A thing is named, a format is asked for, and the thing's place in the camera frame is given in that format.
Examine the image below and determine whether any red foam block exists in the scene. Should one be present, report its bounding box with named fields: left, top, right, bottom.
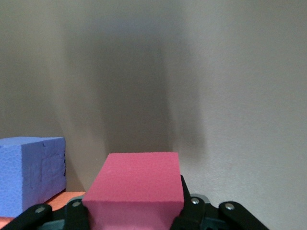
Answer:
left=82, top=151, right=185, bottom=230

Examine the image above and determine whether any purple foam block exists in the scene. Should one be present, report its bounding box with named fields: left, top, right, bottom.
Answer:
left=0, top=136, right=67, bottom=218

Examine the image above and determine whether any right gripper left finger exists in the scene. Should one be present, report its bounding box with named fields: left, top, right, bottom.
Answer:
left=0, top=198, right=90, bottom=230

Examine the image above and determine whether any orange foam block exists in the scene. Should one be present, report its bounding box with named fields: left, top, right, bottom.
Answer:
left=0, top=191, right=86, bottom=226

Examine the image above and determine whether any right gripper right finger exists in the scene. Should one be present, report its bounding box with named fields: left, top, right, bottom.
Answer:
left=168, top=174, right=270, bottom=230

